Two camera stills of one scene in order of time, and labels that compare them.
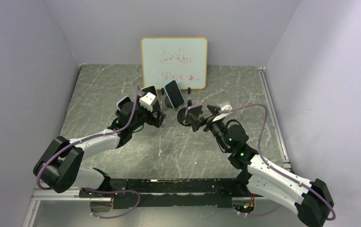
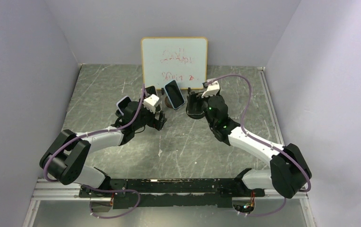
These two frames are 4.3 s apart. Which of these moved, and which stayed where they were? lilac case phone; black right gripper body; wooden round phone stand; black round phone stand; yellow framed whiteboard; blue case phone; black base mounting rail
Moved: black round phone stand; black right gripper body
Stayed: yellow framed whiteboard; wooden round phone stand; black base mounting rail; lilac case phone; blue case phone
